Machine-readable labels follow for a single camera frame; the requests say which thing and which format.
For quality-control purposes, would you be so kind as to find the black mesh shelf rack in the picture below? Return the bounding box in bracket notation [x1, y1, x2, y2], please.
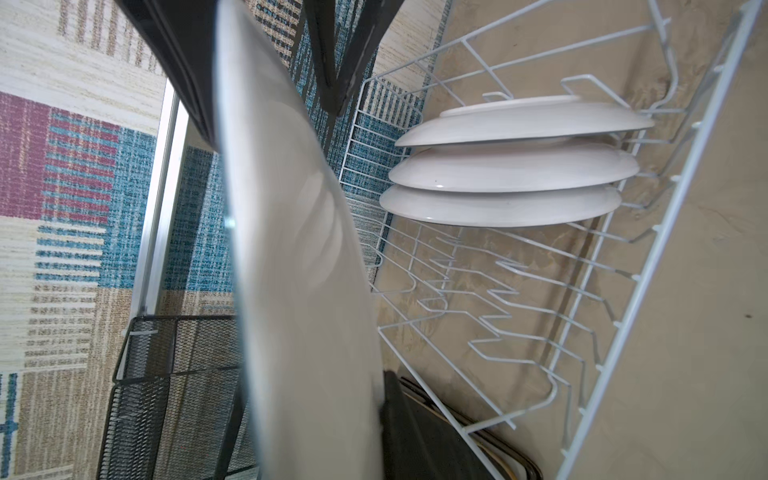
[96, 315, 262, 479]

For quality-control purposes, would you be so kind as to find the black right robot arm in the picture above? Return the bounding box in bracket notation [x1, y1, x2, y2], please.
[117, 1, 402, 148]

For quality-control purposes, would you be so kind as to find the white wire dish rack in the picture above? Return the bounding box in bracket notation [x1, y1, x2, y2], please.
[360, 1, 767, 479]

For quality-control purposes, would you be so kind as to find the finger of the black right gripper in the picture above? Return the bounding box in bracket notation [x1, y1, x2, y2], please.
[303, 0, 338, 114]
[335, 0, 404, 116]

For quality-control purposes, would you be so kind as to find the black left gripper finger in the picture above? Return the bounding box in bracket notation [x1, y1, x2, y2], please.
[382, 371, 491, 479]

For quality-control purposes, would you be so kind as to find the white round printed plate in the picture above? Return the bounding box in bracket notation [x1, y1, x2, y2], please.
[214, 1, 384, 479]

